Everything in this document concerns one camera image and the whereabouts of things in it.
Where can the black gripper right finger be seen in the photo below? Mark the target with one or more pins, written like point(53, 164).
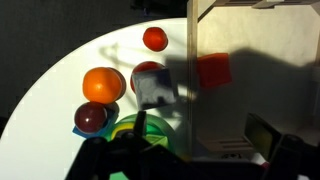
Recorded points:
point(261, 136)

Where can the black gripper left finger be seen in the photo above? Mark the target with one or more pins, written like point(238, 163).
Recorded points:
point(140, 123)

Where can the orange block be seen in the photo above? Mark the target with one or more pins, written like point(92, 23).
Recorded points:
point(213, 70)

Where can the wooden tray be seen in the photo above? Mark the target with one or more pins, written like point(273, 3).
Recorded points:
point(260, 33)

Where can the green translucent bowl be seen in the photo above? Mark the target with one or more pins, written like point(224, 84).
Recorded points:
point(160, 128)

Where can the yellow-green toy piece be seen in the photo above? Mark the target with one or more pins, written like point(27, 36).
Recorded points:
point(116, 130)

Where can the blue flat piece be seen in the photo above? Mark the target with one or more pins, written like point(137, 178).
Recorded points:
point(100, 134)

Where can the dark red plum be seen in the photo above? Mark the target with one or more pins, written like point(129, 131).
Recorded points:
point(90, 117)

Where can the orange fruit ball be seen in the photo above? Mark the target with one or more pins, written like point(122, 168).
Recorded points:
point(101, 85)

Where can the large red tomato ball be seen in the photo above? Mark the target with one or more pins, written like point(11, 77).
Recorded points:
point(145, 66)

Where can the small red tomato ball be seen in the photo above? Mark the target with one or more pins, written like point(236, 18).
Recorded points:
point(155, 39)

